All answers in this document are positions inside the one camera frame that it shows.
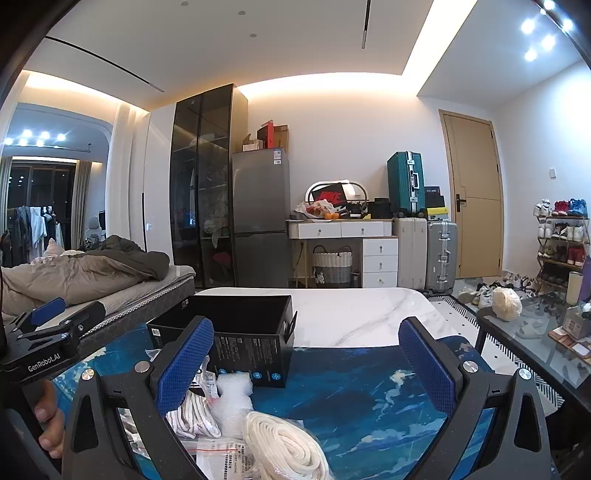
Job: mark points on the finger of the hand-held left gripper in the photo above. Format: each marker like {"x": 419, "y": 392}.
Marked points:
{"x": 87, "y": 316}
{"x": 46, "y": 309}

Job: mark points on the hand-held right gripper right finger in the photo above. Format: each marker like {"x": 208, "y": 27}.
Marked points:
{"x": 429, "y": 369}

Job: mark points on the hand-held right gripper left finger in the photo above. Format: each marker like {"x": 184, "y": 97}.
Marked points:
{"x": 184, "y": 364}

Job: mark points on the black cardboard box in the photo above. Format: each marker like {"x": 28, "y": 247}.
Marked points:
{"x": 258, "y": 355}

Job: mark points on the red-edged plastic bag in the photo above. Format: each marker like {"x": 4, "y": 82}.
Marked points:
{"x": 217, "y": 461}

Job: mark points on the person's left hand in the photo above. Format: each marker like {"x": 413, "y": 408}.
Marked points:
{"x": 48, "y": 427}

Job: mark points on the beige olive duvet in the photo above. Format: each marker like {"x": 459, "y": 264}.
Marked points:
{"x": 69, "y": 277}

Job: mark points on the pink striped pillow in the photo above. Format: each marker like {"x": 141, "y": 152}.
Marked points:
{"x": 53, "y": 253}

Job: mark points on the hanging clothes rack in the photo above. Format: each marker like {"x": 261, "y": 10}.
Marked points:
{"x": 27, "y": 230}

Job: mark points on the glass coffee table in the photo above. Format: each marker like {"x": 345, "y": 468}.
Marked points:
{"x": 517, "y": 355}

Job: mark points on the clear plastic bag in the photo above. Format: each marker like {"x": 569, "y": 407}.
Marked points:
{"x": 134, "y": 438}

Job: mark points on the white office chair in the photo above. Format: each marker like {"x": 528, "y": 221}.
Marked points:
{"x": 94, "y": 226}

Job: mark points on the pile of shoes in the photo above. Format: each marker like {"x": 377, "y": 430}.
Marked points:
{"x": 485, "y": 291}

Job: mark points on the white lumpy bag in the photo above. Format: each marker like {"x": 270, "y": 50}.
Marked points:
{"x": 506, "y": 304}

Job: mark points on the silver suitcase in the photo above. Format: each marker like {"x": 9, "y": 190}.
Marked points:
{"x": 441, "y": 256}

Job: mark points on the white suitcase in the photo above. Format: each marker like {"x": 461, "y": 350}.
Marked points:
{"x": 411, "y": 254}

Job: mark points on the white drawer desk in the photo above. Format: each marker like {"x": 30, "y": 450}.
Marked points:
{"x": 378, "y": 258}

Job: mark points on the woven laundry basket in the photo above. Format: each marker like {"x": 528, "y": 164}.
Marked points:
{"x": 331, "y": 267}

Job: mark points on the grey tissue box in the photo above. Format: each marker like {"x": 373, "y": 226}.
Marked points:
{"x": 577, "y": 323}

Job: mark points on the black and yellow boxes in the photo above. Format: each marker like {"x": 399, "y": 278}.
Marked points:
{"x": 436, "y": 203}

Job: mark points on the white tumbler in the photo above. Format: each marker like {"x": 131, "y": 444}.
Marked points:
{"x": 575, "y": 286}

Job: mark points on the black bag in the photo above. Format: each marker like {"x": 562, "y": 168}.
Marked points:
{"x": 381, "y": 208}

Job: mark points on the silver refrigerator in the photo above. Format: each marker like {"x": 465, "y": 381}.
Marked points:
{"x": 261, "y": 207}

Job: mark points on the dark glass display cabinet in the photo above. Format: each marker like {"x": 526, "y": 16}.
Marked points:
{"x": 203, "y": 184}

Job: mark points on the tan wooden door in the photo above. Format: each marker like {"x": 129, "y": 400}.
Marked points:
{"x": 475, "y": 194}

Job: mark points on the shoe rack with shoes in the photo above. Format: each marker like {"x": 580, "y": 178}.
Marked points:
{"x": 563, "y": 240}

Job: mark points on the teal suitcase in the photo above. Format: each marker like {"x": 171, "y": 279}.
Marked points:
{"x": 404, "y": 184}

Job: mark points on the red and black shoe box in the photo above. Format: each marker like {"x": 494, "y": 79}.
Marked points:
{"x": 328, "y": 194}

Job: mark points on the small white box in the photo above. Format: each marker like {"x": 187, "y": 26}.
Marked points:
{"x": 251, "y": 145}

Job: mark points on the brown cardboard box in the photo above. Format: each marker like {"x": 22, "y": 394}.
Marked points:
{"x": 281, "y": 138}

